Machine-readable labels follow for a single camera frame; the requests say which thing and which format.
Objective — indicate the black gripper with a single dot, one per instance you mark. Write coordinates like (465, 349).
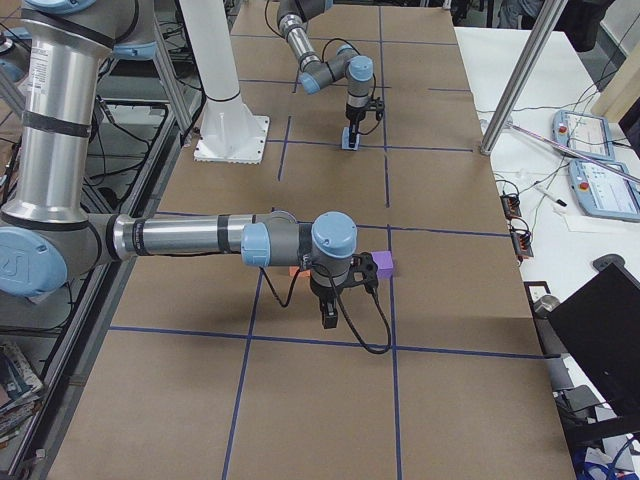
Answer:
(353, 117)
(323, 296)

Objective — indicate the light blue foam block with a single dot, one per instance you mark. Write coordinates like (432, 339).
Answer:
(350, 140)

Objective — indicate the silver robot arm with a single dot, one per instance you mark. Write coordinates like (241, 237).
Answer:
(317, 73)
(47, 237)

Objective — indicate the orange foam block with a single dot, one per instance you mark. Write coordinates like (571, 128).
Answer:
(295, 271)

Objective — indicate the purple foam block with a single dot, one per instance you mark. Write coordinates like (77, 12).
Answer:
(385, 263)

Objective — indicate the brown paper table cover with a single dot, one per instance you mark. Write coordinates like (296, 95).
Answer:
(377, 327)

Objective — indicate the silver metal cup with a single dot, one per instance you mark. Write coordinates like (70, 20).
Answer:
(544, 306)

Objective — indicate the upper teach pendant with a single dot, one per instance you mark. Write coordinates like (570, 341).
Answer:
(587, 134)

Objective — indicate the teach pendant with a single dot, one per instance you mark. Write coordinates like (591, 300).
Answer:
(602, 193)
(587, 134)

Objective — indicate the lower teach pendant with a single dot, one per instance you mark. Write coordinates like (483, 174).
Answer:
(602, 193)

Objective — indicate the black monitor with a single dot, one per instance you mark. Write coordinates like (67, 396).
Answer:
(599, 326)

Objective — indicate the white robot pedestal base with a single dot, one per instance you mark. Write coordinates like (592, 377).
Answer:
(229, 131)

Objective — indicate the aluminium frame post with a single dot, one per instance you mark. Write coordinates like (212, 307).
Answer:
(540, 33)

